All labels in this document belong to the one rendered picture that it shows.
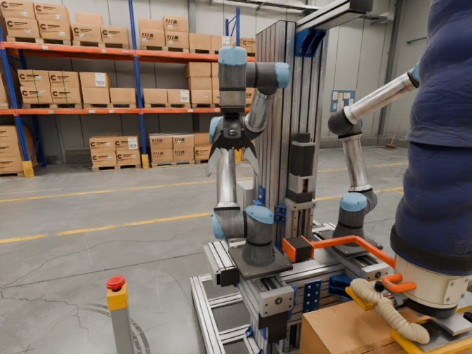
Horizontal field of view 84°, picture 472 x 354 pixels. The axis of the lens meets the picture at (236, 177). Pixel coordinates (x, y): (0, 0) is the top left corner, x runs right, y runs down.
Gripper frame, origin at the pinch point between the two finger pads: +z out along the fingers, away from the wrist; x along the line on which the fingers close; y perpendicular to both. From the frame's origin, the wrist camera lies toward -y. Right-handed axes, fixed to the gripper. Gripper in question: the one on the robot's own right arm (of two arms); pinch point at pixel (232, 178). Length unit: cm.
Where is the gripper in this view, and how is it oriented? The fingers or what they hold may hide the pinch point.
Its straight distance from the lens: 76.9
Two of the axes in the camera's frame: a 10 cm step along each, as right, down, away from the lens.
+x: -10.0, 0.1, -0.5
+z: 0.0, 9.6, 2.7
